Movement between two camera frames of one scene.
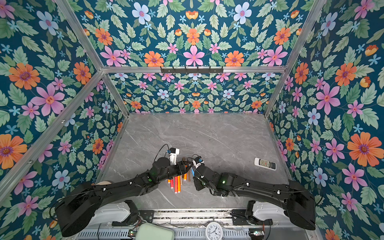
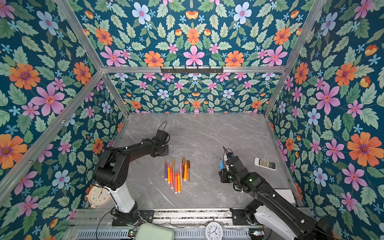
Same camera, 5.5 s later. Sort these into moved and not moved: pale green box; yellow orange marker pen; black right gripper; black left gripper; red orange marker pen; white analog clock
Moved: black right gripper; black left gripper
Not moved: white analog clock; red orange marker pen; pale green box; yellow orange marker pen
